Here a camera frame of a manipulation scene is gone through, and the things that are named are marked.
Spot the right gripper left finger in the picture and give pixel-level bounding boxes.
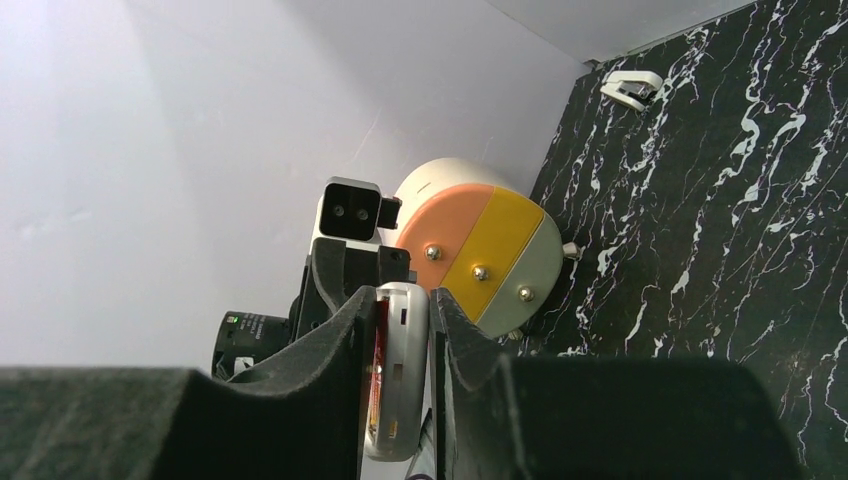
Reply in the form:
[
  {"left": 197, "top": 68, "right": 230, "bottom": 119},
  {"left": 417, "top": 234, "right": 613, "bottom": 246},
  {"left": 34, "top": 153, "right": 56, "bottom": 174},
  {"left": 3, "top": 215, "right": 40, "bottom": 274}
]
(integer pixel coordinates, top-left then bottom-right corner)
[{"left": 1, "top": 287, "right": 377, "bottom": 479}]

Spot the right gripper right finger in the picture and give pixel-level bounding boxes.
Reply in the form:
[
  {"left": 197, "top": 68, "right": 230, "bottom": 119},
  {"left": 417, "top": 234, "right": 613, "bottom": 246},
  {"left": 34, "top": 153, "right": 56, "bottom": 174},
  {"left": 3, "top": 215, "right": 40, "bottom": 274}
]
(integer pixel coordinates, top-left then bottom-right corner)
[{"left": 430, "top": 288, "right": 802, "bottom": 479}]

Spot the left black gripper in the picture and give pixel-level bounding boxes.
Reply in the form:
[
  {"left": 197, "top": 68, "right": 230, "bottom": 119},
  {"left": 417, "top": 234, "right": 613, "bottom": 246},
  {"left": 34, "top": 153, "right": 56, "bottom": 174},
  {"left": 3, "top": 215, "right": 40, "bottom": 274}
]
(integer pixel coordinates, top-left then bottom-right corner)
[{"left": 211, "top": 238, "right": 411, "bottom": 381}]

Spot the orange battery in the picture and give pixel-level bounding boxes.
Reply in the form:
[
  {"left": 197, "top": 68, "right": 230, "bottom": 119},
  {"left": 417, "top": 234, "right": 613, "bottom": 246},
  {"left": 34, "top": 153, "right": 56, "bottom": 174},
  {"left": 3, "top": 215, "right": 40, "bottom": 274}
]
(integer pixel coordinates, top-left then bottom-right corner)
[{"left": 367, "top": 297, "right": 390, "bottom": 440}]

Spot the white slim remote control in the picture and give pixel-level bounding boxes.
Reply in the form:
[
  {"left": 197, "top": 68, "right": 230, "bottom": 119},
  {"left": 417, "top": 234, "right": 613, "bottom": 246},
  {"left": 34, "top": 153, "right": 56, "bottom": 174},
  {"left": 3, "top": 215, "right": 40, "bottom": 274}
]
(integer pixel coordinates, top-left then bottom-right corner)
[{"left": 364, "top": 282, "right": 429, "bottom": 463}]

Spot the white drum orange lid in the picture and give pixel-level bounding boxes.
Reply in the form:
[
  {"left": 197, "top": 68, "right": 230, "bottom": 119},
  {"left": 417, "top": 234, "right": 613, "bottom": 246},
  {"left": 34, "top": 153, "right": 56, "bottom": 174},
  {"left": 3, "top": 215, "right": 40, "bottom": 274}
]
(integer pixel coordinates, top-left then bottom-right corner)
[{"left": 384, "top": 157, "right": 582, "bottom": 340}]

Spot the small white clip object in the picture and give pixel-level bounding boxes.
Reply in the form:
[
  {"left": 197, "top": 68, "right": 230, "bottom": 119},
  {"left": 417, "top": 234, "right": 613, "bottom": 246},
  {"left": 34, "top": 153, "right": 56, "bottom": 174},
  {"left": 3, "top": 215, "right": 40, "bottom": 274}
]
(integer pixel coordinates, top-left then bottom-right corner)
[{"left": 600, "top": 70, "right": 664, "bottom": 112}]

